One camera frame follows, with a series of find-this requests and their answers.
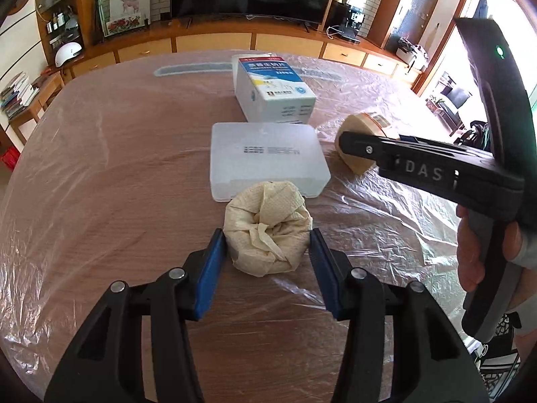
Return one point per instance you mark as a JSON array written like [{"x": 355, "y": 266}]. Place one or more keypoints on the black carved wooden chair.
[{"x": 498, "y": 360}]

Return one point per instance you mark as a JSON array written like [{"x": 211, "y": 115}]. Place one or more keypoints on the person's right hand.
[{"x": 470, "y": 269}]

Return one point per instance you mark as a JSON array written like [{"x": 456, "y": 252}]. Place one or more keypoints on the amber plastic candle cup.
[{"x": 357, "y": 138}]

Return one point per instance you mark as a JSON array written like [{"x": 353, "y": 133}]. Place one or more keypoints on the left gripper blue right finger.
[{"x": 329, "y": 269}]

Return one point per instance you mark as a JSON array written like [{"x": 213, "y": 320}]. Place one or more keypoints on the flower picture frame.
[{"x": 124, "y": 24}]

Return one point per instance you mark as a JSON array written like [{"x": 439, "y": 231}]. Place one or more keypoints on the small wooden side table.
[{"x": 49, "y": 89}]

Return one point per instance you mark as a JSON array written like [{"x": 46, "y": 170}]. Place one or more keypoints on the stack of books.
[{"x": 17, "y": 95}]

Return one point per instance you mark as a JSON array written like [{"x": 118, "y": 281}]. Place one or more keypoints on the white blue medicine box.
[{"x": 268, "y": 89}]

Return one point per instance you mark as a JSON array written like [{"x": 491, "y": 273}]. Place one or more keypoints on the white nail lamp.
[{"x": 67, "y": 52}]

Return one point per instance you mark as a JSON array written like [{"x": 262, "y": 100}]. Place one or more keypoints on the giraffe picture canvas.
[{"x": 130, "y": 2}]

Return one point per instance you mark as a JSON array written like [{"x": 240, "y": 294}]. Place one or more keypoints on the clear plastic table cover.
[{"x": 114, "y": 184}]

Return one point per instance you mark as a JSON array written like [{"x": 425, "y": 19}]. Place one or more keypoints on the black coffee machine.
[{"x": 344, "y": 21}]

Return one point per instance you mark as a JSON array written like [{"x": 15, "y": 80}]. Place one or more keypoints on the translucent white plastic box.
[{"x": 244, "y": 154}]

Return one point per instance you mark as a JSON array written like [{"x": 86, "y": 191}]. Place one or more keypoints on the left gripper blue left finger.
[{"x": 205, "y": 275}]

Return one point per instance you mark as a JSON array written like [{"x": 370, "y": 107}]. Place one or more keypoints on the beige paper napkin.
[{"x": 267, "y": 229}]

